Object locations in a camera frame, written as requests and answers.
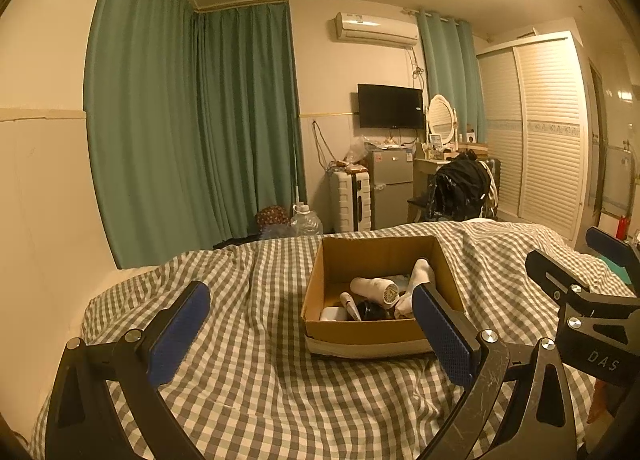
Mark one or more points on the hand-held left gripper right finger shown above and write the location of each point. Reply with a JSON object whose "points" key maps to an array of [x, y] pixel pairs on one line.
{"points": [[442, 335]]}

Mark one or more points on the white louvred wardrobe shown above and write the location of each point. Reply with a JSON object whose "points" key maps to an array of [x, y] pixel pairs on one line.
{"points": [[545, 139]]}

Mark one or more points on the black jacket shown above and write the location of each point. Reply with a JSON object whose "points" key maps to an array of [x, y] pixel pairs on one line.
{"points": [[462, 187]]}

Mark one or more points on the clear water jug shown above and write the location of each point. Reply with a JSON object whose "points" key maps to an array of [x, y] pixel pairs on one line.
{"points": [[305, 222]]}

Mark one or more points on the black cloth pouch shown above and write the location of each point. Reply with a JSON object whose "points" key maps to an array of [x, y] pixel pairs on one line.
{"points": [[375, 312]]}

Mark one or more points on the long green curtain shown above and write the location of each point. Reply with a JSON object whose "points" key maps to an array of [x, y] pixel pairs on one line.
{"points": [[145, 114], [250, 114]]}

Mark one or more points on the wooden dressing table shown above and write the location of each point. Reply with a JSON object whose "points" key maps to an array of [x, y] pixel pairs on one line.
{"points": [[425, 164]]}

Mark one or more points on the grey checked blanket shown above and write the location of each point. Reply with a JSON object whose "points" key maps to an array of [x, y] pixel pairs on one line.
{"points": [[260, 365]]}

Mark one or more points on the short green curtain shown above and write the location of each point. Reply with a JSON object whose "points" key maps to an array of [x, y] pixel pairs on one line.
{"points": [[450, 69]]}

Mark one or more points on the cardboard box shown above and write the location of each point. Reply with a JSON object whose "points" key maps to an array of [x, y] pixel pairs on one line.
{"points": [[360, 332]]}

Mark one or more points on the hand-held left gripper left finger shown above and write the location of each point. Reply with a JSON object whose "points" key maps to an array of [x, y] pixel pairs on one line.
{"points": [[180, 330]]}

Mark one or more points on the white sock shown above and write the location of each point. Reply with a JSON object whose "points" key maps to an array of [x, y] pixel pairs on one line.
{"points": [[404, 306], [422, 272]]}

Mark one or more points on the pale earbuds case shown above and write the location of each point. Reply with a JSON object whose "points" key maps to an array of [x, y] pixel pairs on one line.
{"points": [[332, 314]]}

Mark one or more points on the brown door frame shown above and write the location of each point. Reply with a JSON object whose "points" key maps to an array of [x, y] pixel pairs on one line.
{"points": [[597, 139]]}

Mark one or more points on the patterned round bag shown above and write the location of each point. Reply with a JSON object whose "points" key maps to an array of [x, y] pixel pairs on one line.
{"points": [[271, 220]]}

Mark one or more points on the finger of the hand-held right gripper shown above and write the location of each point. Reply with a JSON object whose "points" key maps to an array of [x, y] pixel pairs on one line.
{"points": [[610, 247], [555, 275]]}

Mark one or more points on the red fire extinguisher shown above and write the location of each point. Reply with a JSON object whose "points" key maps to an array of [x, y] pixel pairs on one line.
{"points": [[622, 227]]}

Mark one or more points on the black wall television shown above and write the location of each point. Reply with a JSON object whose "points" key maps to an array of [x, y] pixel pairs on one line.
{"points": [[390, 105]]}

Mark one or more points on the oval white mirror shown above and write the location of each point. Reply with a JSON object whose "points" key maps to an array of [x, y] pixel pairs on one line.
{"points": [[441, 113]]}

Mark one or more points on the white ribbed suitcase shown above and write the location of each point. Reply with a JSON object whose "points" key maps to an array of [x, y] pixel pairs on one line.
{"points": [[347, 202]]}

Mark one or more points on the thin white pole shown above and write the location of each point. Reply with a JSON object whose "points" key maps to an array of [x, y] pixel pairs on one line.
{"points": [[297, 179]]}

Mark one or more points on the white air conditioner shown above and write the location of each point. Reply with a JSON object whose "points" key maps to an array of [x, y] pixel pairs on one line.
{"points": [[375, 29]]}

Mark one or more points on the white hair dryer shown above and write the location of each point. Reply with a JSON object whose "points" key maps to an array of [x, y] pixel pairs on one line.
{"points": [[372, 287]]}

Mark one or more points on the small grey fridge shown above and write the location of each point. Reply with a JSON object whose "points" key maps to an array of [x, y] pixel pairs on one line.
{"points": [[390, 190]]}

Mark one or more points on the clear plastic bag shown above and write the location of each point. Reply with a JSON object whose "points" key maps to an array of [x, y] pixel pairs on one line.
{"points": [[359, 149]]}

